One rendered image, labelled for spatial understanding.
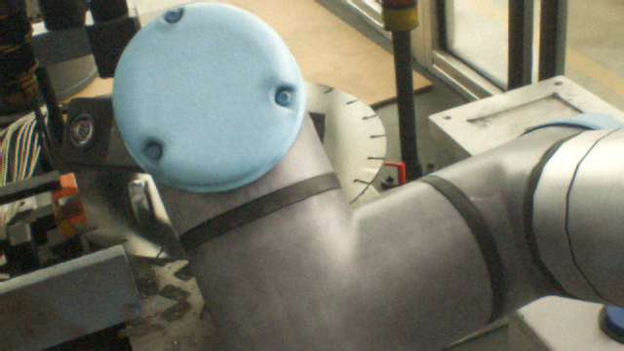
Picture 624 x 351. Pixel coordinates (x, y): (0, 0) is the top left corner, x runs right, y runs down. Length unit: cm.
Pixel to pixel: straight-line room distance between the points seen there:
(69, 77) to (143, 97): 117
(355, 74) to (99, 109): 89
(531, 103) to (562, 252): 64
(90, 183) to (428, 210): 52
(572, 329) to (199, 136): 43
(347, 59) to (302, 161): 111
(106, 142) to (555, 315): 37
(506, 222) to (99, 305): 38
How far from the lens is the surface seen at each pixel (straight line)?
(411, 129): 106
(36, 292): 64
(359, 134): 82
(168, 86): 31
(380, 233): 34
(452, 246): 35
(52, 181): 79
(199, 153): 31
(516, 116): 94
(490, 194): 36
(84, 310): 66
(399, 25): 98
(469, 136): 89
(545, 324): 67
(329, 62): 144
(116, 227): 75
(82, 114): 54
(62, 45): 96
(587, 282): 34
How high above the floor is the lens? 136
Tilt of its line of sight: 33 degrees down
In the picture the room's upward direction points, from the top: 9 degrees counter-clockwise
